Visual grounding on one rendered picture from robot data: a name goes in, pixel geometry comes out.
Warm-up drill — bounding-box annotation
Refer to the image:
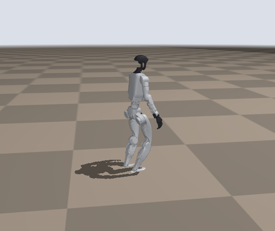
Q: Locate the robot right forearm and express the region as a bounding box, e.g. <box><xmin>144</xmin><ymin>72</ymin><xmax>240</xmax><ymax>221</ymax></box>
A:
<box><xmin>147</xmin><ymin>95</ymin><xmax>159</xmax><ymax>116</ymax></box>

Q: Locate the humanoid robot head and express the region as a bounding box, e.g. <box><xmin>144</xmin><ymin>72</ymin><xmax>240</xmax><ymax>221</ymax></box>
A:
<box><xmin>133</xmin><ymin>55</ymin><xmax>148</xmax><ymax>74</ymax></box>

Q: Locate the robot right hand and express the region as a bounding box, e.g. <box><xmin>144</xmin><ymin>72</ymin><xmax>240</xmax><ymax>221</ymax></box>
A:
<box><xmin>153</xmin><ymin>114</ymin><xmax>163</xmax><ymax>129</ymax></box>

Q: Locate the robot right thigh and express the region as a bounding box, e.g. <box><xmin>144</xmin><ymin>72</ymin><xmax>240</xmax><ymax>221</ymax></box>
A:
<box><xmin>135</xmin><ymin>112</ymin><xmax>152</xmax><ymax>148</ymax></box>

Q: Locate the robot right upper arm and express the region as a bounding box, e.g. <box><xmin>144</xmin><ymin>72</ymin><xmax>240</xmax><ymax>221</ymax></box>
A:
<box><xmin>140</xmin><ymin>75</ymin><xmax>149</xmax><ymax>102</ymax></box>

